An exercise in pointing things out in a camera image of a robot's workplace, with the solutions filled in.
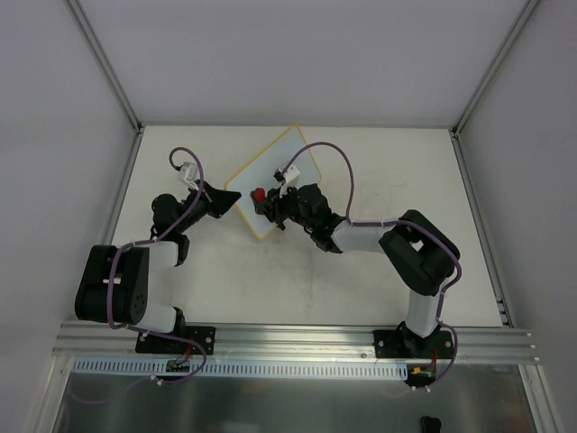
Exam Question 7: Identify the red bone-shaped eraser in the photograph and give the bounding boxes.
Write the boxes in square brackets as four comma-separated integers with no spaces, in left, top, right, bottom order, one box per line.
[251,188,267,203]

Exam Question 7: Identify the yellow framed whiteboard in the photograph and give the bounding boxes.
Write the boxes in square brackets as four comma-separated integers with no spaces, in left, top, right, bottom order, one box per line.
[224,125,307,241]

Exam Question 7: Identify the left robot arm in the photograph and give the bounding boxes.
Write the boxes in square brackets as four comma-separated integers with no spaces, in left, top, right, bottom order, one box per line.
[74,180,242,352]

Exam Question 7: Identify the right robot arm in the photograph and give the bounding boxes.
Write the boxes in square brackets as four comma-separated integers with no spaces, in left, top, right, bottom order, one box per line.
[251,184,460,357]

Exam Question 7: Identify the black object at bottom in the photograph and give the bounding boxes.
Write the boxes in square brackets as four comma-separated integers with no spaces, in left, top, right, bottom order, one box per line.
[420,416,443,433]

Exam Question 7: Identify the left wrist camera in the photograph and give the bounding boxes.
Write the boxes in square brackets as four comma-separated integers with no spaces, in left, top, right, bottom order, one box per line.
[178,162,198,190]

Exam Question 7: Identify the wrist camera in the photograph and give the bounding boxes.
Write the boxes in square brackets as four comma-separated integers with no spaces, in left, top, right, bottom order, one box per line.
[178,162,198,190]
[274,164,300,198]

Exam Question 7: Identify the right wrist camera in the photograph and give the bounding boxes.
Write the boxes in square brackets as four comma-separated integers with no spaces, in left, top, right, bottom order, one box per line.
[274,164,300,198]

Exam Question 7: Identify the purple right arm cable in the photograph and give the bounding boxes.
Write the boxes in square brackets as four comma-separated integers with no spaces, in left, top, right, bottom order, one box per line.
[281,142,463,398]

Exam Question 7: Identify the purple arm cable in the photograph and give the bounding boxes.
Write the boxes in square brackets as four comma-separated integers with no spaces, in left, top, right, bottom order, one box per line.
[67,145,208,402]
[281,142,463,398]

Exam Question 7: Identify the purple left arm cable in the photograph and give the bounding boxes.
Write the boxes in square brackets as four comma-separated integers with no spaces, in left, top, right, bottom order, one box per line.
[67,145,208,402]

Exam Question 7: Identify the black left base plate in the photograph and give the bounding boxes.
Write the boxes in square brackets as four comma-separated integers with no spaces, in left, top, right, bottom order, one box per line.
[135,326,216,356]

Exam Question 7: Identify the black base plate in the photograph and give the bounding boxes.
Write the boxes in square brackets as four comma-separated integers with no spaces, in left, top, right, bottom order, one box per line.
[372,328,455,360]
[135,326,216,356]

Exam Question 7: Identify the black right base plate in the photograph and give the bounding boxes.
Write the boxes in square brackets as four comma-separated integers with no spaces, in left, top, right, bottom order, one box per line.
[372,328,455,360]

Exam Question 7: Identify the right aluminium frame post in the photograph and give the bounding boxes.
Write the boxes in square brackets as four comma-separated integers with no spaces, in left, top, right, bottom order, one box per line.
[452,0,542,136]

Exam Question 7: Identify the aluminium frame post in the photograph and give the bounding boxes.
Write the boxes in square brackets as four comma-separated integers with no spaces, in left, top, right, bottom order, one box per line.
[452,0,542,136]
[64,0,142,132]

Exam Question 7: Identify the white slotted cable duct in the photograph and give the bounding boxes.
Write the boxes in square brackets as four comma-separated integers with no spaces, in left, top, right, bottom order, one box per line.
[71,356,408,382]

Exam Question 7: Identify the aluminium mounting rail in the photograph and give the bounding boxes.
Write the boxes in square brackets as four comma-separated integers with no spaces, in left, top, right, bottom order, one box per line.
[51,320,541,364]

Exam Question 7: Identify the left aluminium frame post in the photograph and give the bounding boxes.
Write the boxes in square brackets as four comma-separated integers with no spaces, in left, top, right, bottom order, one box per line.
[64,0,142,132]

